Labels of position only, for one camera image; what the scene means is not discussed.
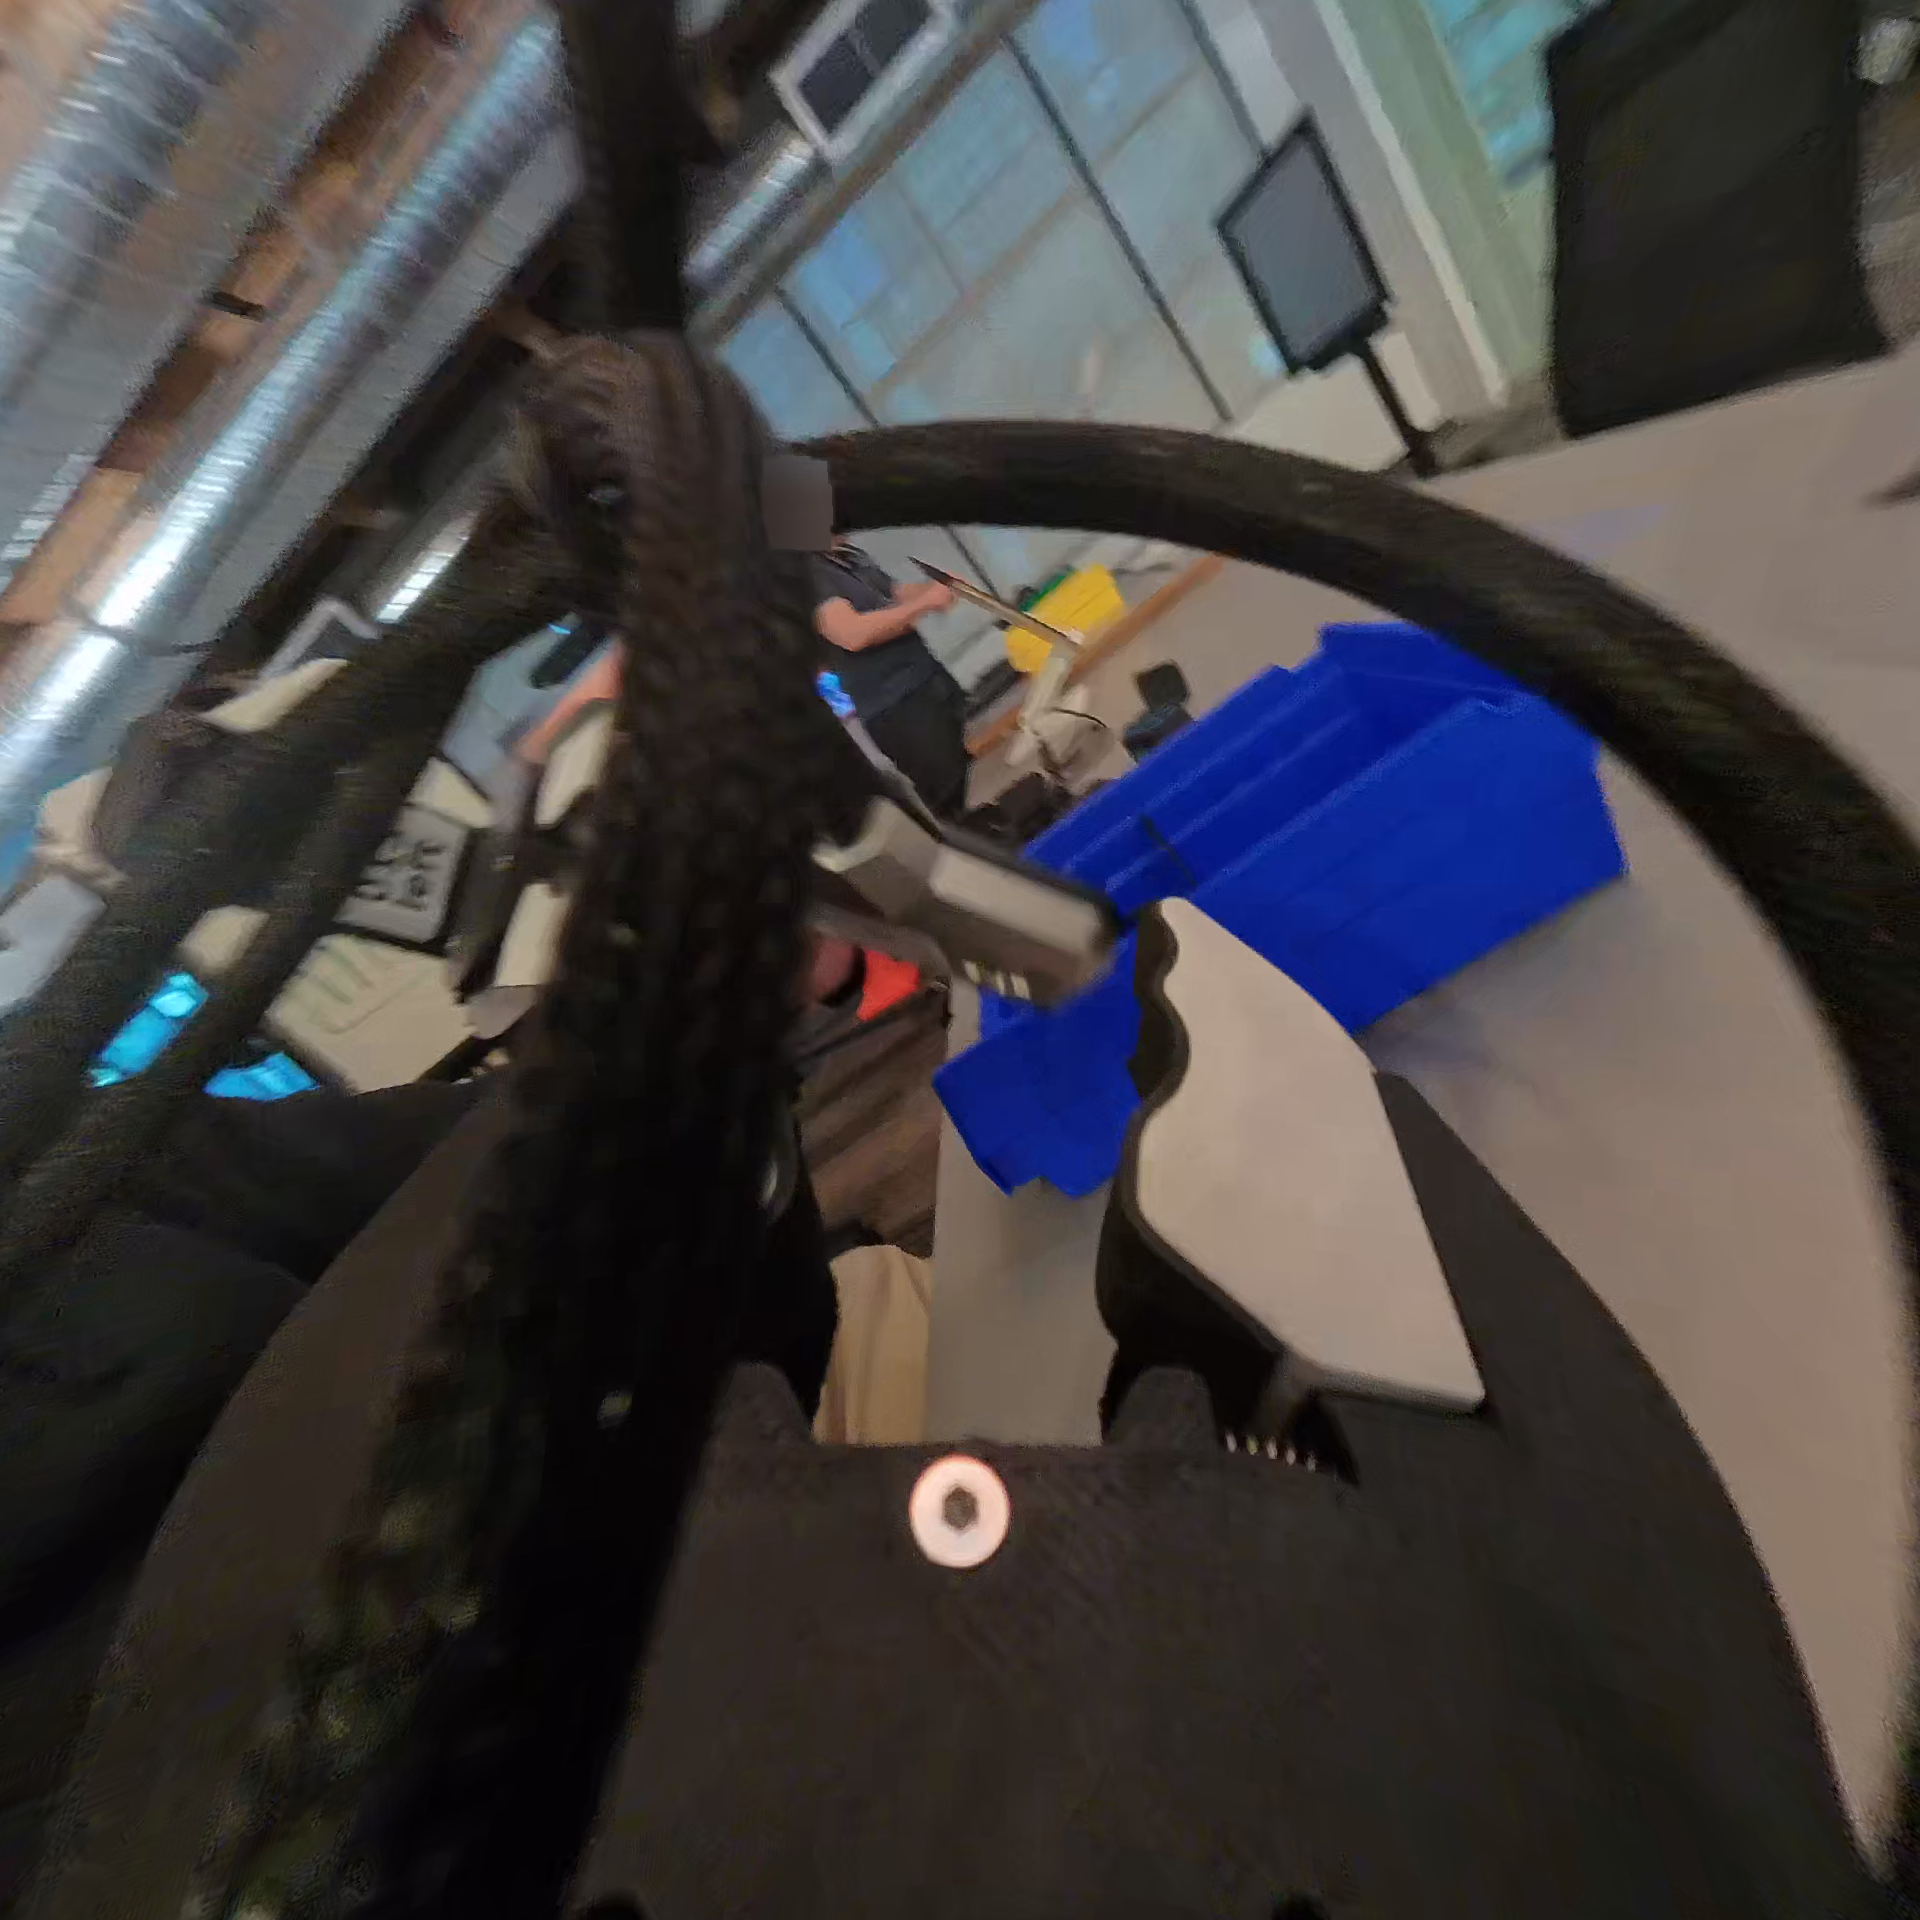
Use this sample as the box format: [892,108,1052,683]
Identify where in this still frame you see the blue plastic bin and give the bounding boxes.
[933,622,1629,1202]

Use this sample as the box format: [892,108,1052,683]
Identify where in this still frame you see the yellow plastic bin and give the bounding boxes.
[1002,562,1126,674]

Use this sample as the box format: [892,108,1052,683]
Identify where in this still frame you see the large black panel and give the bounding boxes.
[1545,0,1891,440]

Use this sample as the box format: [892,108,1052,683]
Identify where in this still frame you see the silver spiral ventilation duct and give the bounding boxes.
[0,0,586,842]

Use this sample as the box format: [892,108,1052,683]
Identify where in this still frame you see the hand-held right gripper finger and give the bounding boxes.
[1099,897,1487,1434]

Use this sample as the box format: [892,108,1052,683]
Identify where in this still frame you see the person's beige trousers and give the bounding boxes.
[816,1245,940,1448]

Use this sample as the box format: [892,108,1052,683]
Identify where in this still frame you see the monitor on black stand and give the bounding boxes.
[1214,112,1441,478]

